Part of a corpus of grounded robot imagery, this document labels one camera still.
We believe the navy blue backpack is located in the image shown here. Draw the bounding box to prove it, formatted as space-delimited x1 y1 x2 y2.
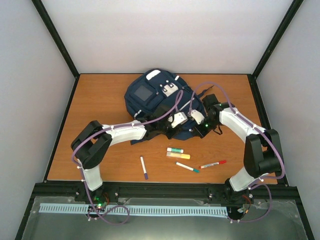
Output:
124 68 206 141

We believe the purple cap marker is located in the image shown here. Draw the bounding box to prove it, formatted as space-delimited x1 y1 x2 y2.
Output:
140 156 149 180

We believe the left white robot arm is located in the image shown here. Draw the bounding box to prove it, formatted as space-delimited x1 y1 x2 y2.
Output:
71 104 177 202

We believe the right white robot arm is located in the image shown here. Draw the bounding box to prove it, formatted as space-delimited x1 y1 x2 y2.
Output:
188 94 285 203

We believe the green white glue stick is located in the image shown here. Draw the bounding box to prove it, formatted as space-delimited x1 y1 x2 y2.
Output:
166 147 184 154

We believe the yellow highlighter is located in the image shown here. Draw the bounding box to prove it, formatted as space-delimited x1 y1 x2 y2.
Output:
166 152 191 160

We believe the red cap marker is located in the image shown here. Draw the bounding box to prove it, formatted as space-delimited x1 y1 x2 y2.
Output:
199 160 227 169

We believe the teal cap marker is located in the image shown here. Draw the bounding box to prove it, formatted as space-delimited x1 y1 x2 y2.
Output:
175 161 200 173

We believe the small circuit board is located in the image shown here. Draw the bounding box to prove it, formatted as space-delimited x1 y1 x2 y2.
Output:
93 196 110 210

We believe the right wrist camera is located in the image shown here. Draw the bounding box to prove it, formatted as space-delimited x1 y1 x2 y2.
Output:
188 109 205 125

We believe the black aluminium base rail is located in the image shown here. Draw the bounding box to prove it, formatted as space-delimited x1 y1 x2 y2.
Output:
29 181 302 207

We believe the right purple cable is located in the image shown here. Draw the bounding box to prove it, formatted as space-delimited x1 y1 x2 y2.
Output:
189 81 286 223

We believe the light blue cable duct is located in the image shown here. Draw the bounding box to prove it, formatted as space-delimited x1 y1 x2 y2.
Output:
38 203 228 218

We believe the right black frame post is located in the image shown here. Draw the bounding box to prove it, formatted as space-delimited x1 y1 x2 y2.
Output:
252 0 304 81

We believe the black frame post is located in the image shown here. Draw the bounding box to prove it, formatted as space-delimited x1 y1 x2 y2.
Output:
31 0 80 79
252 0 304 81

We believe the left black frame post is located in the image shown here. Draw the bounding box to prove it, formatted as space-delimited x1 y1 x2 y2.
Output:
31 0 80 79

